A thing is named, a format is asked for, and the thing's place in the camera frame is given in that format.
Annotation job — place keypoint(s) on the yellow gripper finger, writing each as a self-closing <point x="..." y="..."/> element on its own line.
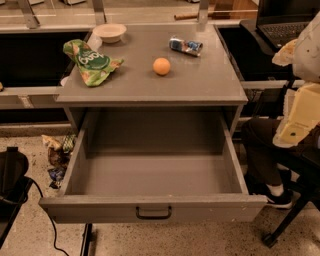
<point x="285" y="55"/>
<point x="301" y="113"/>

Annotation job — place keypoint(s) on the orange fruit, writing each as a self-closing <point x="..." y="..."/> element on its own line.
<point x="161" y="66"/>

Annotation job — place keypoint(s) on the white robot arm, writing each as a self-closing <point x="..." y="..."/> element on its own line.
<point x="306" y="59"/>

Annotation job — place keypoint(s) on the open grey top drawer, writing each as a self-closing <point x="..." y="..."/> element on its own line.
<point x="153" y="159"/>

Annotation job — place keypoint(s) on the black laptop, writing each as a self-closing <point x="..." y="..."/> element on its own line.
<point x="280" y="21"/>

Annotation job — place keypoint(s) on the seated person leg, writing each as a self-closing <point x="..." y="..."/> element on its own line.
<point x="257" y="138"/>

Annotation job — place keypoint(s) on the crushed blue soda can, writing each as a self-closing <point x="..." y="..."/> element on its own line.
<point x="188" y="47"/>

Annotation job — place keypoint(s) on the black and white shoe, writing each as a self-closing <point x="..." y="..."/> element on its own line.
<point x="281" y="201"/>

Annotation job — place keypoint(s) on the wooden stick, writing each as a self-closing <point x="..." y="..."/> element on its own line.
<point x="178" y="17"/>

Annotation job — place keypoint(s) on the grey cabinet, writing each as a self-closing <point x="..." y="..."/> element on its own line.
<point x="207" y="80"/>

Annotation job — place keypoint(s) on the white ceramic bowl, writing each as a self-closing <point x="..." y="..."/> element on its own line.
<point x="110" y="33"/>

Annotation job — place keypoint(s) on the green chip bag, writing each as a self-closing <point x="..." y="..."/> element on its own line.
<point x="94" y="67"/>

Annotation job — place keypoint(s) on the pile of snack wrappers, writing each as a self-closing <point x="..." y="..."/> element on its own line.
<point x="59" y="154"/>

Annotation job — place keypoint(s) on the black drawer handle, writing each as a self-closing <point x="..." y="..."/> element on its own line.
<point x="153" y="214"/>

